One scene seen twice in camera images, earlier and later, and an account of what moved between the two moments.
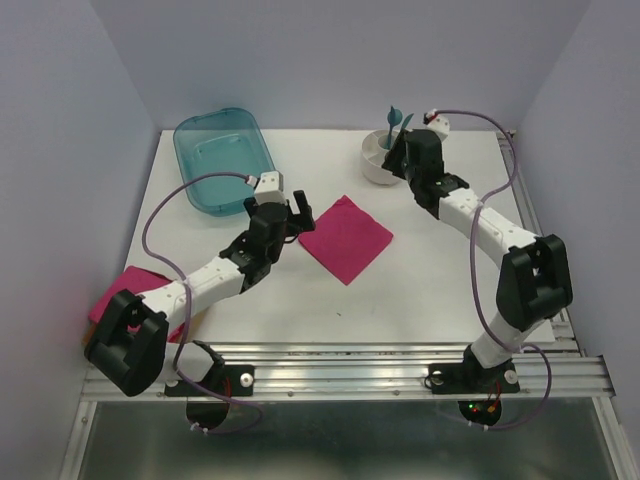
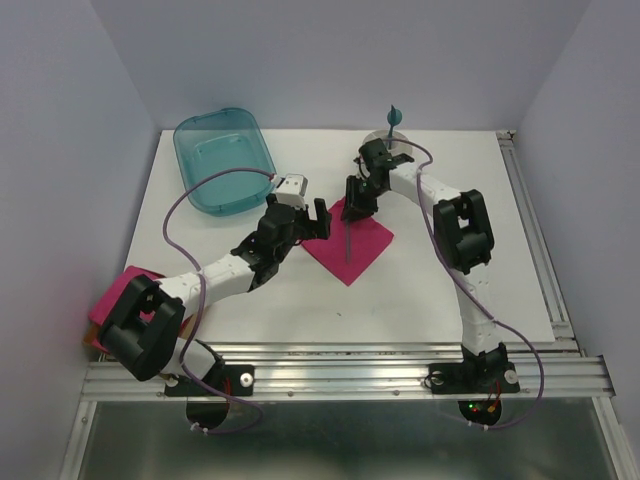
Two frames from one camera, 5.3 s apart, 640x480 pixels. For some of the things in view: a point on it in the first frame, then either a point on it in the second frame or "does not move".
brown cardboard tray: [185, 328] does not move
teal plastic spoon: [394, 118] does not move
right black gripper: [394, 157] to [353, 206]
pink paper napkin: [346, 240] does not move
